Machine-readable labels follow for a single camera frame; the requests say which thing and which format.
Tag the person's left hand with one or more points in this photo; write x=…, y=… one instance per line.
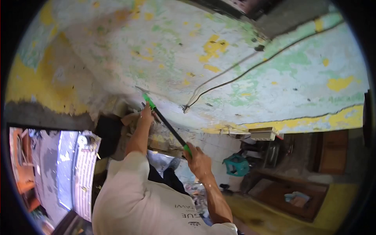
x=146, y=115

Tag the person's right hand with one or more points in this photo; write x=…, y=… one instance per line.
x=199, y=163

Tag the person's left fingers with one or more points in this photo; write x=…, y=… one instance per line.
x=146, y=106

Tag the person's right fingers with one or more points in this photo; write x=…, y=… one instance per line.
x=189, y=148

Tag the green and black scraper tool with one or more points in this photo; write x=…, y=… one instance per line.
x=169, y=126

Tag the person's legs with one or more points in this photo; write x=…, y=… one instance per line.
x=168, y=177

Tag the teal plastic stool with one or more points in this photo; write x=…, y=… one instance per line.
x=236, y=166

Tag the person's body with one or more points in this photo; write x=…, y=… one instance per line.
x=141, y=202

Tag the white electrical box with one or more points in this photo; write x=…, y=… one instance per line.
x=262, y=134

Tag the white metal gate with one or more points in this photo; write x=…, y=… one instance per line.
x=85, y=176

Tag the low wooden table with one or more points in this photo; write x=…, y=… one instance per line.
x=286, y=195

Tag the brown wooden cabinet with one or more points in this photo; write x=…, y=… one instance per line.
x=332, y=151

